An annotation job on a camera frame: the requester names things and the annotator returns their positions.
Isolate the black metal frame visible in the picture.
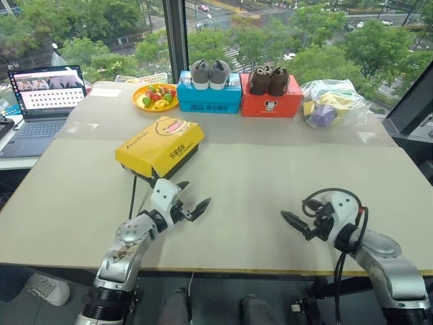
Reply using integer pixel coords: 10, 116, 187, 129
383, 60, 433, 188

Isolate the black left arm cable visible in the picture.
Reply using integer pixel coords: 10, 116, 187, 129
128, 173, 139, 220

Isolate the yellow shoe box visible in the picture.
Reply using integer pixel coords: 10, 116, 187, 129
114, 116, 206, 179

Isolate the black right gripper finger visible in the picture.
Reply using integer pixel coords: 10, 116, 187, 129
280, 210, 315, 238

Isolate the blue jeans leg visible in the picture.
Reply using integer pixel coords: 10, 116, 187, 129
0, 263, 35, 303

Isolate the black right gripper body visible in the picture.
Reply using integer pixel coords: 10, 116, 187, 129
304, 201, 335, 242

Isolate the clear plastic bag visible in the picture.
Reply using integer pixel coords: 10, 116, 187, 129
299, 79, 373, 130

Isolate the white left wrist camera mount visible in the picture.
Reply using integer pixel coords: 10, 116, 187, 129
149, 178, 182, 218

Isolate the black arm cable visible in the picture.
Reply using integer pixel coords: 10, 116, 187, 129
128, 173, 139, 220
301, 188, 370, 307

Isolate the red shoe box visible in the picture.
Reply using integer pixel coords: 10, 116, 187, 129
240, 72, 304, 118

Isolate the dark window pillar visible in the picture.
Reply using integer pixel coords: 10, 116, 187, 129
162, 0, 189, 84

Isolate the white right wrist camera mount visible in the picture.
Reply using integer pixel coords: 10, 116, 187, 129
329, 192, 361, 235

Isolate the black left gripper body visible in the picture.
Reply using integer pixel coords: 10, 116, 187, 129
168, 198, 193, 227

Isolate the white plastic basket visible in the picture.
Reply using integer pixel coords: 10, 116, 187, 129
114, 72, 170, 85

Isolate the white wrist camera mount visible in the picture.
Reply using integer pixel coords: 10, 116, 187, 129
149, 178, 182, 218
329, 192, 361, 235

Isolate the brown child shoe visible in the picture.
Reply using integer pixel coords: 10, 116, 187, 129
248, 66, 272, 96
267, 66, 291, 98

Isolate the blue shoe box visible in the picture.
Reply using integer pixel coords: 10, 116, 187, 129
176, 70, 244, 114

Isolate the yellow plate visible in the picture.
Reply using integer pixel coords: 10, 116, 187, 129
131, 83, 180, 112

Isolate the open grey laptop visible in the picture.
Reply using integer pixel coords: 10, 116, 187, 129
0, 64, 89, 158

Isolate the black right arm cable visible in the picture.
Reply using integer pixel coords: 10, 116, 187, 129
301, 188, 370, 307

